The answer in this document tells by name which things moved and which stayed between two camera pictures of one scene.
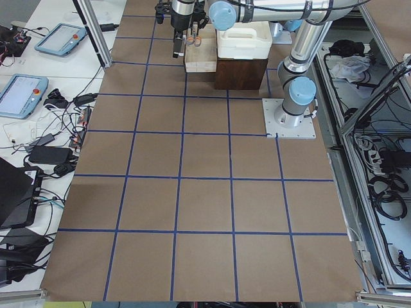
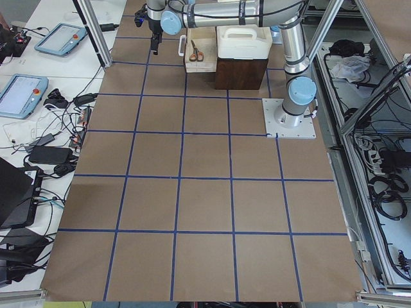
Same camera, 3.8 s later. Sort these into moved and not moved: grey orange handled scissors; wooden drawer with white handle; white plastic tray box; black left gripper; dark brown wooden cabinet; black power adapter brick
Moved: grey orange handled scissors; black left gripper
Not moved: wooden drawer with white handle; white plastic tray box; black power adapter brick; dark brown wooden cabinet
